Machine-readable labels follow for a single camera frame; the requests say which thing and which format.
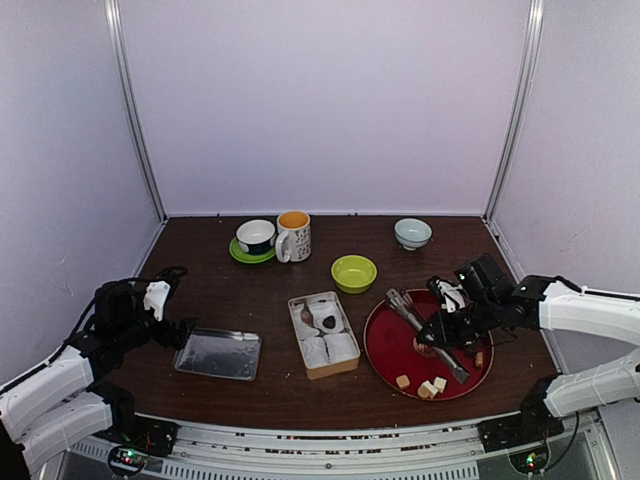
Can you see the bear print tin lid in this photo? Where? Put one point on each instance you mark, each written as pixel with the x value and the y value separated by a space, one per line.
pixel 224 354

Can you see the left aluminium frame post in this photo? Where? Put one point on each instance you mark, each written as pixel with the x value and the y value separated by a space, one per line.
pixel 117 37

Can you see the white paper cup liner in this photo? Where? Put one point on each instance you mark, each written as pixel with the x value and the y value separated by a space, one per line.
pixel 322 309
pixel 314 351
pixel 304 325
pixel 340 347

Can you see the beige chocolate piece front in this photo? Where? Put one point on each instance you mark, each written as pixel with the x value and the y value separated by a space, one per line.
pixel 427 390

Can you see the tan cube chocolate front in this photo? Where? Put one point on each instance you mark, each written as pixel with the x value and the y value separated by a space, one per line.
pixel 403 382

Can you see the lime green bowl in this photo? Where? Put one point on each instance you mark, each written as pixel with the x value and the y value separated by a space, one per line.
pixel 353 274

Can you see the pale blue ceramic bowl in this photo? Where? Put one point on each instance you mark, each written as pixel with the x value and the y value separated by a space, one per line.
pixel 412 233

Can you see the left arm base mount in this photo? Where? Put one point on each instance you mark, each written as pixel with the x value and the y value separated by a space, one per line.
pixel 148 435

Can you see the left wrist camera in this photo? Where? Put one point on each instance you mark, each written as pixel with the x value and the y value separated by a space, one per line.
pixel 155 298

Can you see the dark oval chocolate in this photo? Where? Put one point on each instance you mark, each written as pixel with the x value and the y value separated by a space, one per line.
pixel 329 322

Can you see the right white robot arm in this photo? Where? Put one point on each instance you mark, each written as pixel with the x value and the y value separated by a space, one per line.
pixel 485 299

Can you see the aluminium frame post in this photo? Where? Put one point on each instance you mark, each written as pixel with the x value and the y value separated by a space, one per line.
pixel 117 37
pixel 529 60

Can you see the cream cube chocolate front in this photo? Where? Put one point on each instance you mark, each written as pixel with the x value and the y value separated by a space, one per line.
pixel 440 384

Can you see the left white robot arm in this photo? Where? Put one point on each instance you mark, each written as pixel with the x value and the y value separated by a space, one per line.
pixel 67 398

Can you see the metal tongs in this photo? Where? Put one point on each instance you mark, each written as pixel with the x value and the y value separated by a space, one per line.
pixel 401 304

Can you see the right aluminium frame post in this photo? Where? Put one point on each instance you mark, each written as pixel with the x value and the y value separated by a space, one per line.
pixel 529 60

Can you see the beige rectangular tin box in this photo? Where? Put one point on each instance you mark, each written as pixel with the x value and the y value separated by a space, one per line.
pixel 294 305

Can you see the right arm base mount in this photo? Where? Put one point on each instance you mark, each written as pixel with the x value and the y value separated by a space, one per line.
pixel 532 423

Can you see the red round lacquer tray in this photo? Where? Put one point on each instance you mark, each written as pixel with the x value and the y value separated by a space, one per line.
pixel 388 342

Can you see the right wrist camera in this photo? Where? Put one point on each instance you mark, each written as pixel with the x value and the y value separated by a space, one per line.
pixel 451 296

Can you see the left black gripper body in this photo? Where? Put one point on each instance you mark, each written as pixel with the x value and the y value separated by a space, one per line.
pixel 165 338

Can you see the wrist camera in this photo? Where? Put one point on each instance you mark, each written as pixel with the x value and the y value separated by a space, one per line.
pixel 155 298
pixel 451 296

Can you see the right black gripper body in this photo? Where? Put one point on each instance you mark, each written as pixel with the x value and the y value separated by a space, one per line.
pixel 462 332

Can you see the white patterned mug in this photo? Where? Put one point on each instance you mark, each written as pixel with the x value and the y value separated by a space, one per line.
pixel 293 242

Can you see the navy white cup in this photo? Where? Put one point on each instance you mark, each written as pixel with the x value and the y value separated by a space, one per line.
pixel 256 236

